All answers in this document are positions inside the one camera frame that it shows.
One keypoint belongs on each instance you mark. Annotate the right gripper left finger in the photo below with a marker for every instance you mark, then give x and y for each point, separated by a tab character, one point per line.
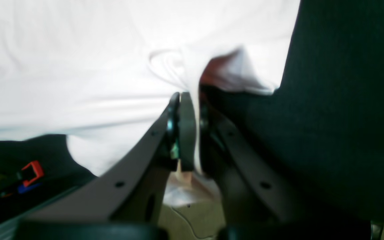
129	191

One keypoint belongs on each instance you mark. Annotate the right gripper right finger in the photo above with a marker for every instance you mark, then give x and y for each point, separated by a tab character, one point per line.
251	190

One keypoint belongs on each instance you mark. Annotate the pink T-shirt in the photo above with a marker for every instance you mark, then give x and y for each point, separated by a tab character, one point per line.
101	72

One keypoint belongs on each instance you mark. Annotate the red black clamp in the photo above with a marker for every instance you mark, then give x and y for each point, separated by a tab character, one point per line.
28	178

